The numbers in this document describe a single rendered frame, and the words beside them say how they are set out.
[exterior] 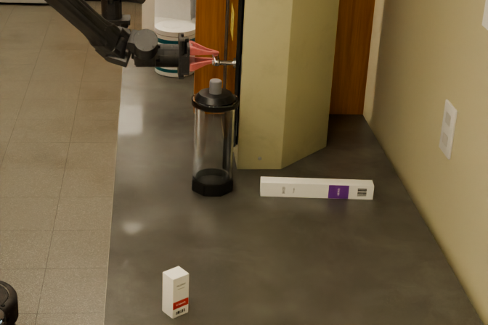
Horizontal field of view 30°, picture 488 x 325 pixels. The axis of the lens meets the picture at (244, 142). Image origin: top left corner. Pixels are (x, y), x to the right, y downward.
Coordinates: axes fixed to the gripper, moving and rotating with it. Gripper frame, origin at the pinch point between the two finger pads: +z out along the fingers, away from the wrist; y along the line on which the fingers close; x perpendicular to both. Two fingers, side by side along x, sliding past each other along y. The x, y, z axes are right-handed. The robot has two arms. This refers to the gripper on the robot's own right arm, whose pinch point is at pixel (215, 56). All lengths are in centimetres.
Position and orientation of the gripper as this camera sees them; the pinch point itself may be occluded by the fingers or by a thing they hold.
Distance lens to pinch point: 225.3
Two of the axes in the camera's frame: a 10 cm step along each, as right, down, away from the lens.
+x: -1.1, -3.8, 9.2
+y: 0.5, -9.3, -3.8
